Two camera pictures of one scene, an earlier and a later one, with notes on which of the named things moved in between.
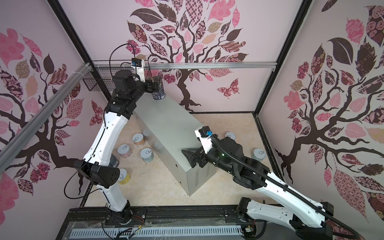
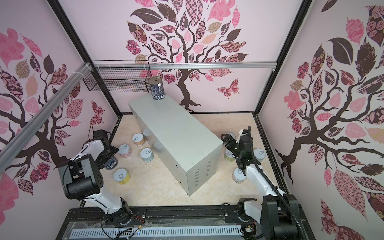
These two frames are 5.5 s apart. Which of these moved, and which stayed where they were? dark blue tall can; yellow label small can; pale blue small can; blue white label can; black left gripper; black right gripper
Moved: black right gripper; black left gripper
Stayed: blue white label can; dark blue tall can; yellow label small can; pale blue small can
